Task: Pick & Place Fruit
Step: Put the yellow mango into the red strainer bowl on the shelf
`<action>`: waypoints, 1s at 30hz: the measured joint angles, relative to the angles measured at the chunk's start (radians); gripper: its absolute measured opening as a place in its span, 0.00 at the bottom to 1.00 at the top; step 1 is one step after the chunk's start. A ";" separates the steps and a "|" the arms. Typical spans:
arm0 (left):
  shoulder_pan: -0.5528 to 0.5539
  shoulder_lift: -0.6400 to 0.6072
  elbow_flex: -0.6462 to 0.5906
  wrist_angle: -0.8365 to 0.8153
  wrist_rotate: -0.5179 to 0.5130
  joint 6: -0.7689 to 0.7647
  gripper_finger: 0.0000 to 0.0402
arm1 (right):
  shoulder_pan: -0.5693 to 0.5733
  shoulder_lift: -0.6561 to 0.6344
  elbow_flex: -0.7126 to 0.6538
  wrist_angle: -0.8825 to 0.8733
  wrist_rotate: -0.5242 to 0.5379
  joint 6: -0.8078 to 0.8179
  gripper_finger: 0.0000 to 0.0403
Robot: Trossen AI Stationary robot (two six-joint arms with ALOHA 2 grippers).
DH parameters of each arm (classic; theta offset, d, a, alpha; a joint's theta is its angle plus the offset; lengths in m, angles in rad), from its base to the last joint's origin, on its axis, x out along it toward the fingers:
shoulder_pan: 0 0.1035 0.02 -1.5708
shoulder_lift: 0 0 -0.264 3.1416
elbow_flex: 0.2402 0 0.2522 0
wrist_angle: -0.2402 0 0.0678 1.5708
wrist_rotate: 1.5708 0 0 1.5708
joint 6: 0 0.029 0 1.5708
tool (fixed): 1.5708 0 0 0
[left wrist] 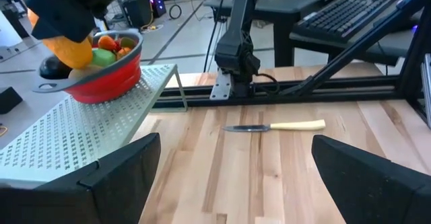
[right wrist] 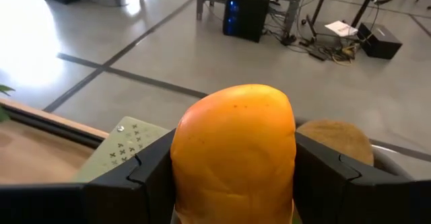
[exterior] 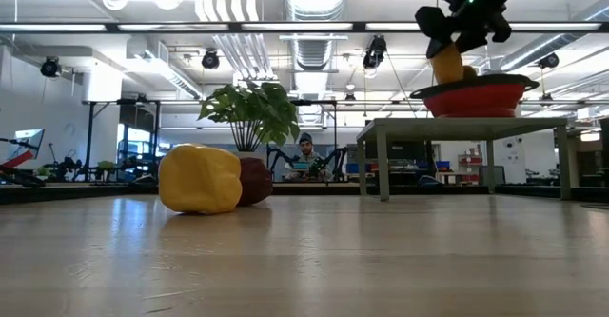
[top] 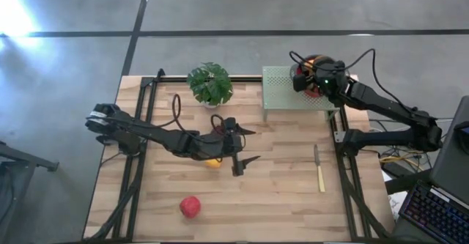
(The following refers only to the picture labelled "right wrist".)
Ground black stand pole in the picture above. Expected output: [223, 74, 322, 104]
[350, 0, 382, 28]
[308, 0, 333, 46]

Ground black box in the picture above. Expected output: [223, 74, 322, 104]
[356, 22, 403, 60]

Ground green perforated metal shelf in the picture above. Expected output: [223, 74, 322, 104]
[72, 116, 171, 184]

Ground black computer tower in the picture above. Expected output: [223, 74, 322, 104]
[222, 0, 272, 43]

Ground black aluminium table frame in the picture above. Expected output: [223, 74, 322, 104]
[0, 106, 108, 150]

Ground orange carrot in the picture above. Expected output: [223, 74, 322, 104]
[170, 83, 297, 224]

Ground brown kiwi fruit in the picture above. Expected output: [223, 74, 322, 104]
[296, 118, 374, 167]

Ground red and grey colander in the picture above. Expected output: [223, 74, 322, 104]
[368, 143, 415, 180]

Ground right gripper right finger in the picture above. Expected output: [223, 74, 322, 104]
[292, 131, 416, 224]

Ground white printed paper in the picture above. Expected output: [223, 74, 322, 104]
[325, 20, 359, 38]

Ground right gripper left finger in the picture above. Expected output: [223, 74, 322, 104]
[84, 128, 178, 224]

